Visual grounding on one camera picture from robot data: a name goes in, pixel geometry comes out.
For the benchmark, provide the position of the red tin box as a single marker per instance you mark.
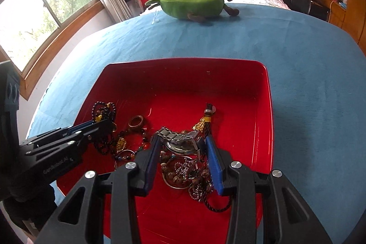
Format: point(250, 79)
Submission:
point(185, 84)

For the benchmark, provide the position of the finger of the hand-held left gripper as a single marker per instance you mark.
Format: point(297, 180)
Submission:
point(85, 125)
point(77, 144)

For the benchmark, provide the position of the large silver bangle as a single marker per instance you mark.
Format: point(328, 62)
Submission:
point(125, 151)

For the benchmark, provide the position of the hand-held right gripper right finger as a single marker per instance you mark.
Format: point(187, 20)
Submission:
point(214, 164)

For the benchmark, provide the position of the blue blanket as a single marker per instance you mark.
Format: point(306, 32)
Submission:
point(300, 75)

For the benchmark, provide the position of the small clear plastic piece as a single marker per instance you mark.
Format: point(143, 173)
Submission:
point(155, 16)

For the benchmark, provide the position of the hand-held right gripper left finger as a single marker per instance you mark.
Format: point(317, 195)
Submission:
point(151, 164)

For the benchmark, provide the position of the silver wrist watch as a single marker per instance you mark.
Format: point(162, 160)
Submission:
point(183, 144)

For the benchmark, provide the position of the person's left forearm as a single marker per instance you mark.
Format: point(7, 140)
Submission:
point(28, 209)

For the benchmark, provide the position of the green avocado plush toy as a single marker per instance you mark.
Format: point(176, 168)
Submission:
point(188, 1)

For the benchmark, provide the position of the bee pendant charm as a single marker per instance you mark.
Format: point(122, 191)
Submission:
point(206, 118)

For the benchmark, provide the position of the small silver bangle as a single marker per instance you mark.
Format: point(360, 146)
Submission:
point(171, 186)

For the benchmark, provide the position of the wooden desk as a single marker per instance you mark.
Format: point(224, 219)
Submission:
point(334, 12)

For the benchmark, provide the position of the wooden wardrobe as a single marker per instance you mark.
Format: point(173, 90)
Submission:
point(357, 4)

